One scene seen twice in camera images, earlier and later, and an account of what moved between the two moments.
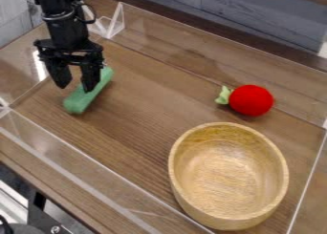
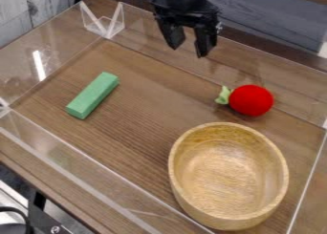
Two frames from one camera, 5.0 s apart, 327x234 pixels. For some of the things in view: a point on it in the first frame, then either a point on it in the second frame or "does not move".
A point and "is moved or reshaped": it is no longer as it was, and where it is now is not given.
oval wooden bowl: x=228 y=176 does not move
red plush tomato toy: x=250 y=100 does not move
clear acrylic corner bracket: x=105 y=27 does not move
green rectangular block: x=80 y=100 is moved or reshaped
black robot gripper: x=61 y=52 → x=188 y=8
